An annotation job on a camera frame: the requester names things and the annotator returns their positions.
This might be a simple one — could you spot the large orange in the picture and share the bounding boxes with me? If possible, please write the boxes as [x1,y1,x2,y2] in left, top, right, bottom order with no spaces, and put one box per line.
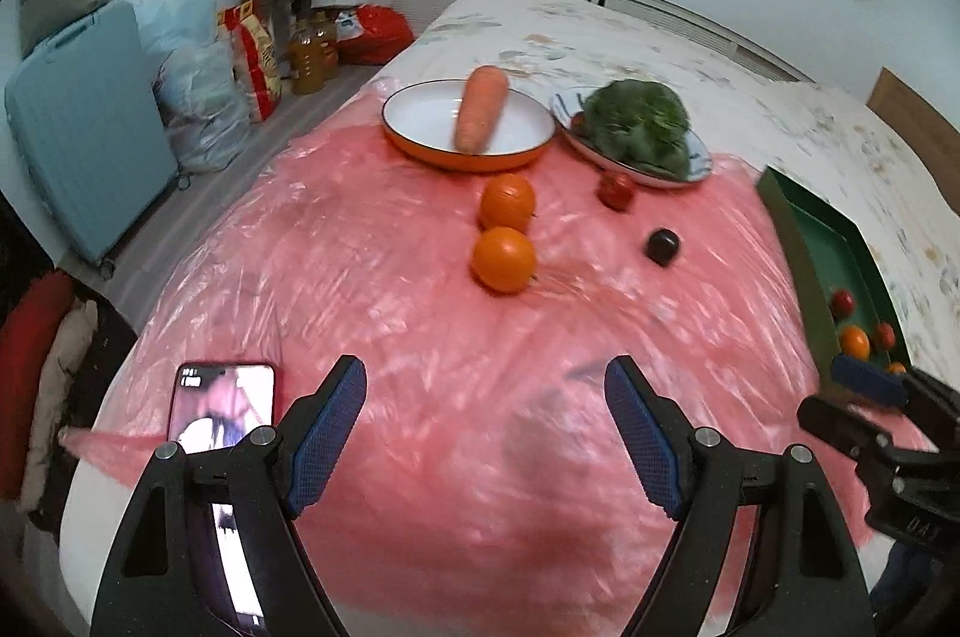
[838,325,872,361]

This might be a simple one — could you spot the dark purple plum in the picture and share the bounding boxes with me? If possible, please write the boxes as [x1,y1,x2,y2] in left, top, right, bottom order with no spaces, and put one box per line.
[644,227,682,268]

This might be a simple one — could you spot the small red apple top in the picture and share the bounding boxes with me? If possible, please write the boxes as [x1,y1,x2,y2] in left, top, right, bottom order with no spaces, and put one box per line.
[596,171,636,213]

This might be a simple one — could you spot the green rectangular tray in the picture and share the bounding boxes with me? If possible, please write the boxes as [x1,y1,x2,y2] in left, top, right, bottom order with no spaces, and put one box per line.
[757,166,911,398]

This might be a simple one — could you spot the smartphone with red case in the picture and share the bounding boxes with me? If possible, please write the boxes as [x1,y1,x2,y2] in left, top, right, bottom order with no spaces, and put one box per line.
[167,361,277,635]

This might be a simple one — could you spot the wooden headboard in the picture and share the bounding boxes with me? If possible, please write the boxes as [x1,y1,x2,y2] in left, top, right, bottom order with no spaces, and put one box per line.
[867,68,960,211]

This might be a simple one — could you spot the beige cushion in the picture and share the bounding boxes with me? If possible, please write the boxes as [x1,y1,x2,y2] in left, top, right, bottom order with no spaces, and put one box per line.
[18,299,98,513]

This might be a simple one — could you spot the red cushion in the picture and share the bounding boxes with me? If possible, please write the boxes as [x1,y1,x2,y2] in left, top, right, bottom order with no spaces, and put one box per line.
[0,270,75,500]

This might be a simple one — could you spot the floral bed quilt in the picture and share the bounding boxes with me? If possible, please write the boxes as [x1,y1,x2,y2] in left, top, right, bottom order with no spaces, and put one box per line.
[55,0,960,637]

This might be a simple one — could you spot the pink plastic sheet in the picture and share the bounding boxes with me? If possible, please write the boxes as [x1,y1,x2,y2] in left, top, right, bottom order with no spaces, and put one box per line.
[58,76,932,637]

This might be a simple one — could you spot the green leafy vegetable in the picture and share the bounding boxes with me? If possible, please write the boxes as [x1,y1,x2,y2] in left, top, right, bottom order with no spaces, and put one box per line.
[583,80,690,179]

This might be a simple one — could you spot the white striped plate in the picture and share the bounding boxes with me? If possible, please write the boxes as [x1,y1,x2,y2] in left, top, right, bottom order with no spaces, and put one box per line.
[548,86,713,190]

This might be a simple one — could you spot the white plastic bags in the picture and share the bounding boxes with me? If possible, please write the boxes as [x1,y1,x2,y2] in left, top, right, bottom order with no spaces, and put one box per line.
[135,0,254,176]

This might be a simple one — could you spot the light blue suitcase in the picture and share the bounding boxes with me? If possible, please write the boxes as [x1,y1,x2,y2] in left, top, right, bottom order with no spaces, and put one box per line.
[5,0,179,265]

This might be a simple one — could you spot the orange carrot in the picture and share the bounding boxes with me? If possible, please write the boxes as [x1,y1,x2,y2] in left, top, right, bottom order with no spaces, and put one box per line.
[454,65,509,155]

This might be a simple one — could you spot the red yellow rice sack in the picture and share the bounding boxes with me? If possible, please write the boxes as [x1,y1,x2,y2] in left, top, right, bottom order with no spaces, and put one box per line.
[218,0,281,122]

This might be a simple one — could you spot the orange rimmed white bowl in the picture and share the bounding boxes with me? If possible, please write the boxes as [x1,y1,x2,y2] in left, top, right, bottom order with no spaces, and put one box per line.
[381,78,555,174]

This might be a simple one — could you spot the amber oil bottle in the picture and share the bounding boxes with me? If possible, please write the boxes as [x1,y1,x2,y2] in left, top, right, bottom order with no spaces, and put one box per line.
[286,11,338,96]

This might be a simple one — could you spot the red plastic bag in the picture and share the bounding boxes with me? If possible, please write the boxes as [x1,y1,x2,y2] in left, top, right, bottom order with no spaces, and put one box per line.
[335,5,415,65]

